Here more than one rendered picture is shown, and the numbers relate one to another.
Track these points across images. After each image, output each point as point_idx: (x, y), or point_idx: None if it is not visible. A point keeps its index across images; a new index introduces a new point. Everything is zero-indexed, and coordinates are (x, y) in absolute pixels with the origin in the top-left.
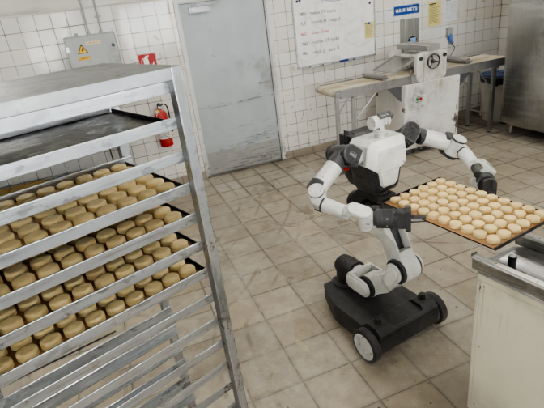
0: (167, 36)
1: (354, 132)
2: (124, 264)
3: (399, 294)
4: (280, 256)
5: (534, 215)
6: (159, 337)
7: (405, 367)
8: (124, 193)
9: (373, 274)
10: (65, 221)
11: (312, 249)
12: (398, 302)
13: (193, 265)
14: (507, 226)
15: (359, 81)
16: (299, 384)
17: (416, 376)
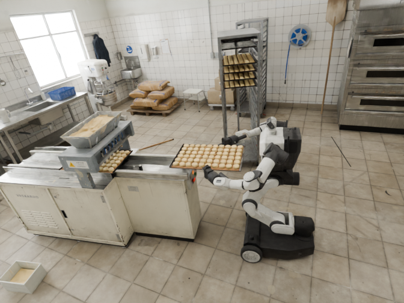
0: None
1: (289, 128)
2: (228, 75)
3: (269, 241)
4: (398, 252)
5: (177, 159)
6: (256, 117)
7: (237, 226)
8: (229, 61)
9: (275, 214)
10: (226, 59)
11: (398, 276)
12: (263, 235)
13: (226, 86)
14: (184, 151)
15: None
16: (263, 195)
17: (230, 225)
